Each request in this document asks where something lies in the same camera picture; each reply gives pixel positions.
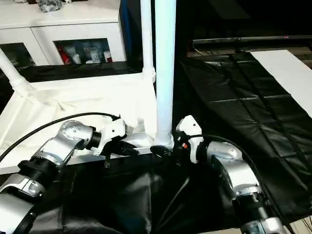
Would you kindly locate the black case with gold label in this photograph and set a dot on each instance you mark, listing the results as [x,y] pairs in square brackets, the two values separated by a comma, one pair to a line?
[185,29]

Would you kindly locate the white plastic table top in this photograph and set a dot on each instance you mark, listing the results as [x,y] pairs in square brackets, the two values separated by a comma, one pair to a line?
[73,102]

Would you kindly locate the black mat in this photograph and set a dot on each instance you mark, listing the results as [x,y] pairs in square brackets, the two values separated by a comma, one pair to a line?
[243,109]

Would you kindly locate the white cabinet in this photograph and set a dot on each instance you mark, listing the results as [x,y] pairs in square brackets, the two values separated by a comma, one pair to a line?
[73,26]

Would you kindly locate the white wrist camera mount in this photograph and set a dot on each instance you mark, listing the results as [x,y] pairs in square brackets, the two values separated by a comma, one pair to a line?
[190,124]
[114,129]

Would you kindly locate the white flat sheet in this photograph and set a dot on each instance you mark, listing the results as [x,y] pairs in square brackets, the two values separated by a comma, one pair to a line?
[282,73]

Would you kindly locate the black long bar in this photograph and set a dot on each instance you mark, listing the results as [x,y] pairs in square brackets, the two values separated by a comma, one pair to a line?
[243,39]

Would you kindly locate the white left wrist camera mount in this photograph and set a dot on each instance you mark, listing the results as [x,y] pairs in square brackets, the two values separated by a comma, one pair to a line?
[114,129]

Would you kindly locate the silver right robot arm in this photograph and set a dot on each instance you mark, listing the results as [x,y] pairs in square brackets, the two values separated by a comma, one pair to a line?
[239,175]

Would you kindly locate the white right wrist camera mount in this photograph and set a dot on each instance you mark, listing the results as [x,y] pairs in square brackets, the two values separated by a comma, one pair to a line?
[190,124]

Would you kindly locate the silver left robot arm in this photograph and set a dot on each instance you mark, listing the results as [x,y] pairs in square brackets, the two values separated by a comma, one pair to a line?
[68,136]

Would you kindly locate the red white small bottle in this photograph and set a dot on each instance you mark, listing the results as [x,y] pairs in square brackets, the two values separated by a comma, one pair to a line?
[64,57]

